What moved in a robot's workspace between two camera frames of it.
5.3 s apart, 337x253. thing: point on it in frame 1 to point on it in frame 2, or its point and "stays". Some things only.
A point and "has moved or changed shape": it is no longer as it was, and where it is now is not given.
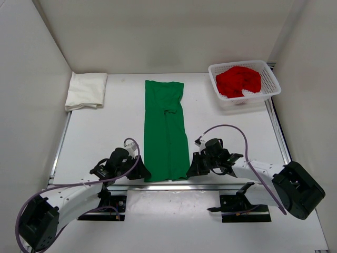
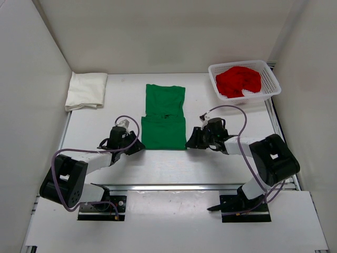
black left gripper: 140,171 to 137,146
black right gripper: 196,168 to 195,142
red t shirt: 230,83 stays
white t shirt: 86,90 stays
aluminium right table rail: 278,130 stays
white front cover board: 169,221 stays
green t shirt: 166,150 has moved or changed shape
